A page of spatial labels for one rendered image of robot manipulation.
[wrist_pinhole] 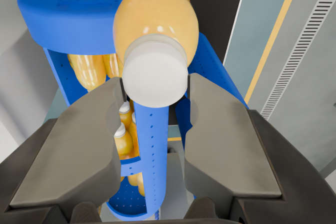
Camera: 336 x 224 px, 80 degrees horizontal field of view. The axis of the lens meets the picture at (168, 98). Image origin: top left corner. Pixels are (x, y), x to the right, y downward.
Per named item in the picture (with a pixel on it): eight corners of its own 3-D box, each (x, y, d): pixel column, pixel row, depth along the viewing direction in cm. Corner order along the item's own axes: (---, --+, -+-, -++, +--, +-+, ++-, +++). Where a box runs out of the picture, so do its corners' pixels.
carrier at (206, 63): (202, 23, 145) (166, 40, 149) (258, 109, 80) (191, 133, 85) (211, 55, 163) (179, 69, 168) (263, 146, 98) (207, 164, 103)
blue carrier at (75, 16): (112, 162, 108) (99, 222, 86) (55, -28, 50) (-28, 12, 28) (165, 162, 108) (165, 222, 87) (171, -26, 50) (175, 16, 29)
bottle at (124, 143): (114, 159, 71) (104, 124, 59) (134, 154, 73) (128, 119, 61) (116, 178, 66) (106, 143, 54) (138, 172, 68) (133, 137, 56)
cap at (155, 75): (157, 22, 12) (157, 35, 10) (197, 66, 13) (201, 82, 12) (113, 63, 13) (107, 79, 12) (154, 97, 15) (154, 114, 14)
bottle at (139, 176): (156, 192, 91) (155, 171, 79) (142, 199, 89) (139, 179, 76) (150, 178, 96) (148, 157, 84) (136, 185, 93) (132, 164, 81)
